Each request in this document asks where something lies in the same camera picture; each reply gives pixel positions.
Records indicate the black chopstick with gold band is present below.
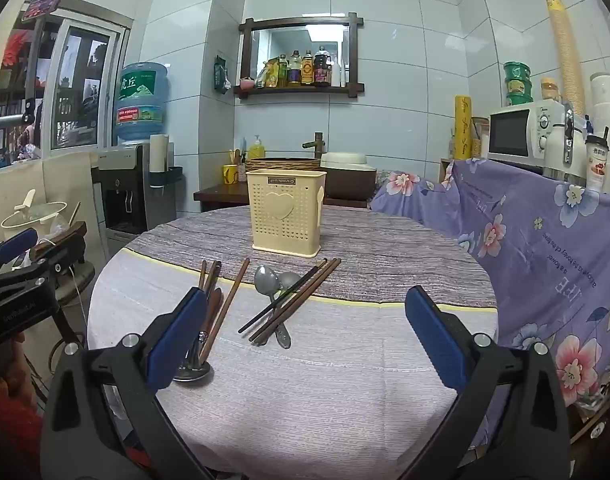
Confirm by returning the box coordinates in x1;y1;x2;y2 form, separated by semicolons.
242;259;330;333
238;259;330;334

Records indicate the wooden handled metal spoon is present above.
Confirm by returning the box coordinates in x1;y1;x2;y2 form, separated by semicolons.
177;287;224;385

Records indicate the cream paper cup tube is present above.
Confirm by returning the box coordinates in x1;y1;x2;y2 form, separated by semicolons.
150;133;170;181

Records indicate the blue cup tube holder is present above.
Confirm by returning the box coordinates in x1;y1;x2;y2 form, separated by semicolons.
150;165;186;190

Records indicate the white kettle with chrome handle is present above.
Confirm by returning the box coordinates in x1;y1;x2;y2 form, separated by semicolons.
542;102;588;186

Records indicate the woven pattern sink basin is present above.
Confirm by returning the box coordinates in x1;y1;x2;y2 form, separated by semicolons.
245;157;326;173

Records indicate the stack of white paper cups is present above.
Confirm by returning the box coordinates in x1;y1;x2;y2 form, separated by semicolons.
587;72;610;196

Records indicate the dark soy sauce bottle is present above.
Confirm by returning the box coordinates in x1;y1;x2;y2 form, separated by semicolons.
314;45;332;86

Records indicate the white microwave oven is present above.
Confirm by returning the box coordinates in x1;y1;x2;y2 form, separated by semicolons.
487;100;566;168

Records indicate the blue water jug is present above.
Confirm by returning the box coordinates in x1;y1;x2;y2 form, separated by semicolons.
114;61;170;146

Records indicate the person's left forearm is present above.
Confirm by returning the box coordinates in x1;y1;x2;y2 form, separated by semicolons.
0;340;46;480

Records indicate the dark wooden wall shelf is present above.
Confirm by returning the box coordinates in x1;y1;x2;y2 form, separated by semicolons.
234;11;366;103

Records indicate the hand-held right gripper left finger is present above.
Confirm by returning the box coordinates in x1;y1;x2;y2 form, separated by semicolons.
39;286;213;480

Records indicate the window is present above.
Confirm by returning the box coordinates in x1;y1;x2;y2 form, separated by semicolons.
50;12;133;150

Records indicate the brass faucet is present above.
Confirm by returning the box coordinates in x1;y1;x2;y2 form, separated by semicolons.
301;131;328;158

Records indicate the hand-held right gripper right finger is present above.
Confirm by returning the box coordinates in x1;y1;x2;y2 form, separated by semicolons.
404;285;572;480

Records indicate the tall yellow paper cup stack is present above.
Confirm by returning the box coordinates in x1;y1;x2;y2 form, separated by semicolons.
544;0;586;116

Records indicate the milk tea cup with straw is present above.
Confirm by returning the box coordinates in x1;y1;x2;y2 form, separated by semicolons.
585;125;610;193

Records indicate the water dispenser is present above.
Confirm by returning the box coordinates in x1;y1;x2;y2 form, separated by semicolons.
91;142;178;241

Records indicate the green packet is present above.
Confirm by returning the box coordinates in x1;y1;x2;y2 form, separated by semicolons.
213;55;232;93

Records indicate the dark wooden sink counter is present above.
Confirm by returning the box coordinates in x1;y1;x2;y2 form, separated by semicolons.
193;182;370;211

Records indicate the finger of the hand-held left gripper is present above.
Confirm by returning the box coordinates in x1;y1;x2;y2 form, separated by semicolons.
0;227;40;272
0;236;88;307

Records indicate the beige plastic utensil holder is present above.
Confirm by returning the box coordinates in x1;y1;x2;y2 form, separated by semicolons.
246;169;328;259

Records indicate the purple floral cloth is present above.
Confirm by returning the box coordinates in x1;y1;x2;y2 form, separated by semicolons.
370;157;610;406

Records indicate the yellow wrap roll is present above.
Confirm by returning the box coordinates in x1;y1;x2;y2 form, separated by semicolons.
452;95;473;161

